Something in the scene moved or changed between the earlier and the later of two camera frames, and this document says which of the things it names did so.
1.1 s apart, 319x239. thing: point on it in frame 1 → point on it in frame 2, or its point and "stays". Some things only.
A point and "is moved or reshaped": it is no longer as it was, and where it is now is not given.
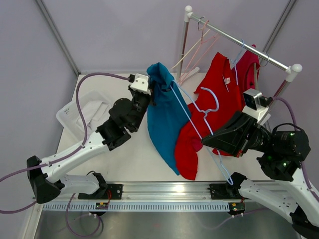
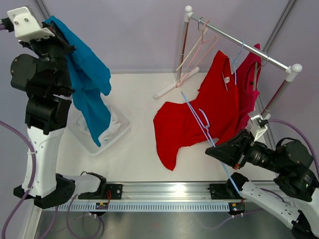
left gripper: [148, 97] → [56, 38]
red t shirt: [218, 99] is moved or reshaped
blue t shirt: [170, 111] → [90, 78]
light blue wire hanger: [223, 170] → [205, 128]
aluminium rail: [139, 191] stays
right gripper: [237, 135] → [228, 152]
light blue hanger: [235, 61] stays
